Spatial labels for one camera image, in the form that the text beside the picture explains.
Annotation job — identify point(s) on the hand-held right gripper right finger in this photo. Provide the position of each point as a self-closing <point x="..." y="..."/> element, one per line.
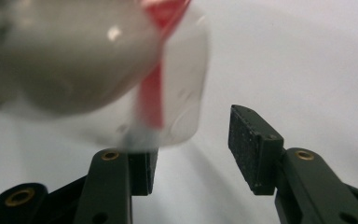
<point x="254" y="155"/>

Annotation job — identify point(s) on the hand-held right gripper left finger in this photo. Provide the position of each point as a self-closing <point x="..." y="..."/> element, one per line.
<point x="105" y="186"/>

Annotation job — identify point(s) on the white red refill pouch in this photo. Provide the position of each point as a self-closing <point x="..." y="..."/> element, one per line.
<point x="74" y="62"/>

